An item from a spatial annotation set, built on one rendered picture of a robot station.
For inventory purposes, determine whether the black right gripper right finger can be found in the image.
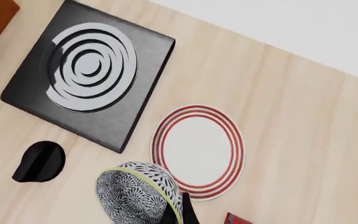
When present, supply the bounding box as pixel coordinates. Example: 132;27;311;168
181;192;206;224

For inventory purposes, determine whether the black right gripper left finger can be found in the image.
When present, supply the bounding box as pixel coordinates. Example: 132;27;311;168
161;207;180;224

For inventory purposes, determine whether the black and white patterned bowl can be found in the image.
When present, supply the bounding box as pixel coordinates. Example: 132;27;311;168
96;161;183;224

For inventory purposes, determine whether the white plate with red rings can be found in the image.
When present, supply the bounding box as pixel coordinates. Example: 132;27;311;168
150;104;246;202

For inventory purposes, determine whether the flat black stove plate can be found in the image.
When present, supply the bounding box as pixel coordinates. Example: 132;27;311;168
0;0;177;154

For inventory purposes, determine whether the red printed box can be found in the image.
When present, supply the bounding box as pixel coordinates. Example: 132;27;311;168
223;211;255;224

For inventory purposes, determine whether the round black stove knob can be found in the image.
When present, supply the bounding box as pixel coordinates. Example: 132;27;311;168
11;140;67;184

